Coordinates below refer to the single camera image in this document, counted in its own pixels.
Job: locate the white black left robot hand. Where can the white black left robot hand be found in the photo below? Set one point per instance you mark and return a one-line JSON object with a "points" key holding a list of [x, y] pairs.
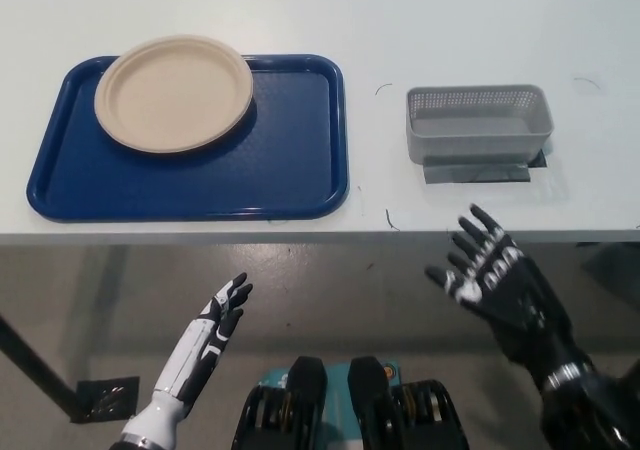
{"points": [[197, 345]]}

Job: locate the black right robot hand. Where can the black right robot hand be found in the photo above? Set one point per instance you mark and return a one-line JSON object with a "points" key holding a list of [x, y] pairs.
{"points": [[520, 310]]}

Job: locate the beige paper plate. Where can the beige paper plate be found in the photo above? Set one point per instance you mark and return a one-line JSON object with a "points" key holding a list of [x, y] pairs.
{"points": [[175, 95]]}

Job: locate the black table foot plate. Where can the black table foot plate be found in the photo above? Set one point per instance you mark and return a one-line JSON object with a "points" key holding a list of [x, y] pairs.
{"points": [[107, 400]]}

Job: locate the blue plastic tray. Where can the blue plastic tray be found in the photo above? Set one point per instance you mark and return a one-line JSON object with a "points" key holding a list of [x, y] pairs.
{"points": [[200, 185]]}

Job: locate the black ribbed robot body block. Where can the black ribbed robot body block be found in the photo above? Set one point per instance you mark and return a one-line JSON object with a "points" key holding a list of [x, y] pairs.
{"points": [[405, 410], [280, 410]]}

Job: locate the black tape patch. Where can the black tape patch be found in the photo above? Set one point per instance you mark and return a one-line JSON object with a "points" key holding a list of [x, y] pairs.
{"points": [[475, 175]]}

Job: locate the black table leg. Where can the black table leg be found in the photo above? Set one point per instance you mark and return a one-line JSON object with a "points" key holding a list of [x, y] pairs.
{"points": [[35, 360]]}

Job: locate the grey perforated plastic basket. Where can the grey perforated plastic basket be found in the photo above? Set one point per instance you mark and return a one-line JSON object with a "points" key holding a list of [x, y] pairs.
{"points": [[480, 140]]}

